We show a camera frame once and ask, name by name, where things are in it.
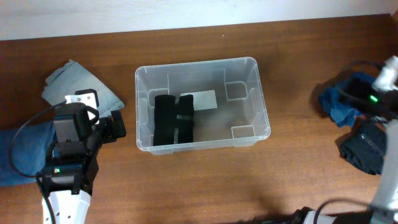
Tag blue cloth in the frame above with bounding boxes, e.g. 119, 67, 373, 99
318, 72, 387, 128

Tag dark grey cloth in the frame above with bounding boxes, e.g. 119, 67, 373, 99
337, 122, 387, 175

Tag black cloth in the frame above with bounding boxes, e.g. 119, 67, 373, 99
153, 95, 195, 146

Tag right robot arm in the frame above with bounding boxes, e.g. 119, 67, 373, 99
299, 79, 397, 224

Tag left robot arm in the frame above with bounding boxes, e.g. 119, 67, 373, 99
35, 103, 126, 223

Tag light grey folded jeans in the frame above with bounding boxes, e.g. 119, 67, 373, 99
42, 60, 124, 117

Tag blue folded jeans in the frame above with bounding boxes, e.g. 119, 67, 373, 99
1, 121, 55, 187

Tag white label in bin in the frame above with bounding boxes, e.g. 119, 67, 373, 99
180, 90, 218, 111

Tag clear plastic storage bin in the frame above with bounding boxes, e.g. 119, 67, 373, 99
135, 57, 271, 155

